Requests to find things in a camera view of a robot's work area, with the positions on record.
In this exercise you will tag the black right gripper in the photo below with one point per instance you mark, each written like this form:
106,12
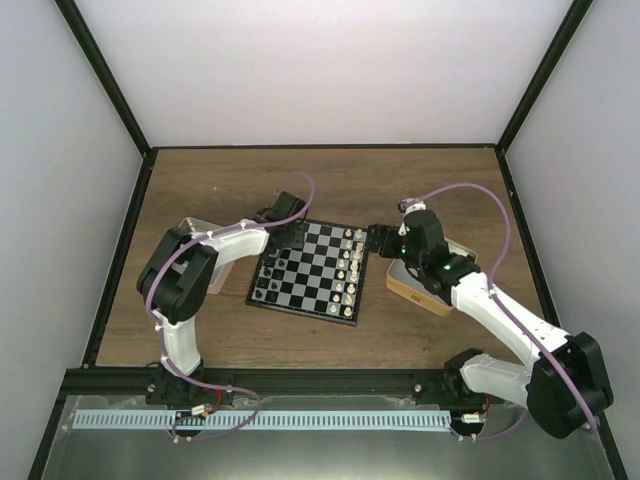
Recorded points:
384,234

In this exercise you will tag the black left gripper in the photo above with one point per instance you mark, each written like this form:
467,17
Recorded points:
297,242

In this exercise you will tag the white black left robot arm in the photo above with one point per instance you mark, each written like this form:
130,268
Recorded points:
189,263

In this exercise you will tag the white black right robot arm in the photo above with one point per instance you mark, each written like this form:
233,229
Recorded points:
559,378

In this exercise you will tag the magnetic chess board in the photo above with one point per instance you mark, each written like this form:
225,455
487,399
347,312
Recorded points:
304,281

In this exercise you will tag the gold metal tin tray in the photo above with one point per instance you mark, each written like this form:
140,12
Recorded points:
427,277

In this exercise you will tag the pink metal tin tray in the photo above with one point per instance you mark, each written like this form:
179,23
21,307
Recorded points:
198,227

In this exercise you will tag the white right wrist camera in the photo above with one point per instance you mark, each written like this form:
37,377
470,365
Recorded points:
409,205

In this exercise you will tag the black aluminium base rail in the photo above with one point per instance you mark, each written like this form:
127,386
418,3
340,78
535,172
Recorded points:
443,387

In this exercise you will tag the light blue slotted cable duct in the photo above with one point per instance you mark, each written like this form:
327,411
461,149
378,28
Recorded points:
401,420

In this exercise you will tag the black enclosure frame post left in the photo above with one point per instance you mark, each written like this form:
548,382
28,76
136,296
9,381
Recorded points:
92,52

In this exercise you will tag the black enclosure frame post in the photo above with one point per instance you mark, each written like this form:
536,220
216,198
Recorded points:
92,52
569,25

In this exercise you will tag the black enclosure frame post right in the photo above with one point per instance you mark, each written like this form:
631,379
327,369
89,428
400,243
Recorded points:
569,25

